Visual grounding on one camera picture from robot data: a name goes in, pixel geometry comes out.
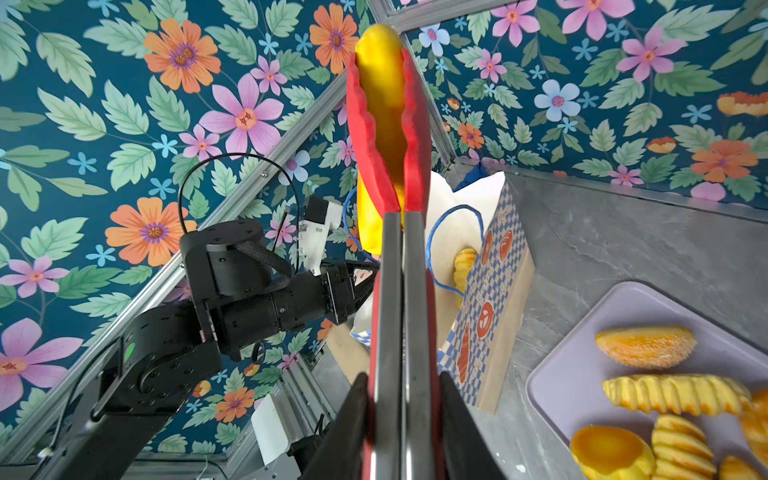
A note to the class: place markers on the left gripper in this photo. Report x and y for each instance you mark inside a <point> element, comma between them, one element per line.
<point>348,284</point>

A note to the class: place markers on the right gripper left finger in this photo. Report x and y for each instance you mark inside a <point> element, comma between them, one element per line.
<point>340,455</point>

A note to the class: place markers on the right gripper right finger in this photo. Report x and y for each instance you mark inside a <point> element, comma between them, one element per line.
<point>465,453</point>

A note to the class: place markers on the red silicone tongs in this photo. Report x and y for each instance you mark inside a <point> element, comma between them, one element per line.
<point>402,439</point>

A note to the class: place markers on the lilac plastic tray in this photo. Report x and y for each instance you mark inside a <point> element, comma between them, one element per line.
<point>566,388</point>

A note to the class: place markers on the large braided bread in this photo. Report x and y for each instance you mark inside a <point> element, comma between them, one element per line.
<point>463,263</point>

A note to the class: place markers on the blue checkered paper bag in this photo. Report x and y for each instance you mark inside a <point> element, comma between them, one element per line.
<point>476,331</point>

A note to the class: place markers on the smooth yellow oval bread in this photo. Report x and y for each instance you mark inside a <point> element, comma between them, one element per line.
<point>381,120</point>

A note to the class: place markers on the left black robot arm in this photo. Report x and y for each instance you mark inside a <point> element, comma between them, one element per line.
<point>241,293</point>

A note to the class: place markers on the round sugared bread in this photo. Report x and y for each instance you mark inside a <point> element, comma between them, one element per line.
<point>650,348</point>

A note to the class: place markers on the long twisted bread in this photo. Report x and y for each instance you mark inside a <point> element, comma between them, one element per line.
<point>693,394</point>

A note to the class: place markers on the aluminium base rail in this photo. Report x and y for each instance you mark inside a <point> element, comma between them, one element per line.
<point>278,440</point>

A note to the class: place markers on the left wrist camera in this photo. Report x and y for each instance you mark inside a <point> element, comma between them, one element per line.
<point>321,217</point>

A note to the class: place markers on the ring pretzel bread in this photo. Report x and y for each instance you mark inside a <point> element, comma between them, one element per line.
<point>753,422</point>

